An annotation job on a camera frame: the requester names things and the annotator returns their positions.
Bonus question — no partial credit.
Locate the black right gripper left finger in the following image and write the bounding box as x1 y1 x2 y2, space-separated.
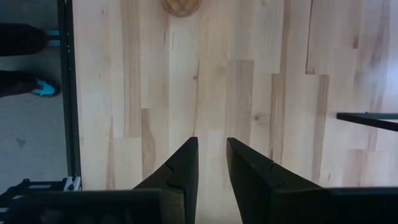
132 136 200 224

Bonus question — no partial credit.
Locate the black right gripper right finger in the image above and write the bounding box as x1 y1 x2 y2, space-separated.
226 137 331 224

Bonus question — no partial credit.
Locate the person's foot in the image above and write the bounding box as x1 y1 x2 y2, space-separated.
30 77 62 98
45 29 60 48

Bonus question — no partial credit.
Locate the person's leg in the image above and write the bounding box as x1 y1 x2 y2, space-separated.
0 22 50 57
0 70 40 99

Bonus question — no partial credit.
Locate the silver frame corner bracket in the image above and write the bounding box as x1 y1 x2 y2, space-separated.
63 175 82 192

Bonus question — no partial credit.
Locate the black aluminium table frame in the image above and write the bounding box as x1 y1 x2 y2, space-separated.
0 0 83 209

